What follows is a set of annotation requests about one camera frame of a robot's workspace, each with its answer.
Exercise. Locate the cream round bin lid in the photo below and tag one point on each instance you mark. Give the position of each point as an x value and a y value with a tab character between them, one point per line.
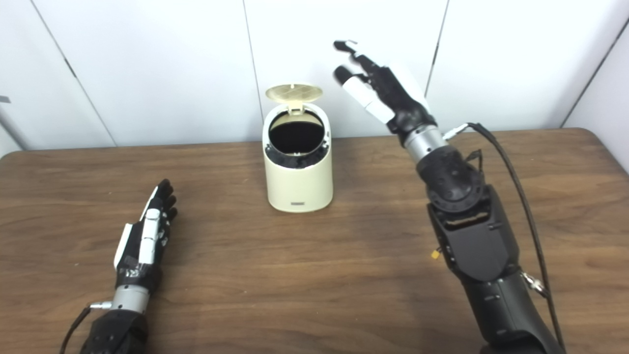
294	92

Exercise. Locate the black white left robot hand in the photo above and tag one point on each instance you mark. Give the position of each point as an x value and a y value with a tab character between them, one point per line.
130	260

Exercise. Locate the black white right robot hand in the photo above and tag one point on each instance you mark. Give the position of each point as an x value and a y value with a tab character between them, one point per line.
403	98

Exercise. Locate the cream-colored round bin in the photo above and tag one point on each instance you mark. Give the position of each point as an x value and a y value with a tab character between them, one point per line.
297	187

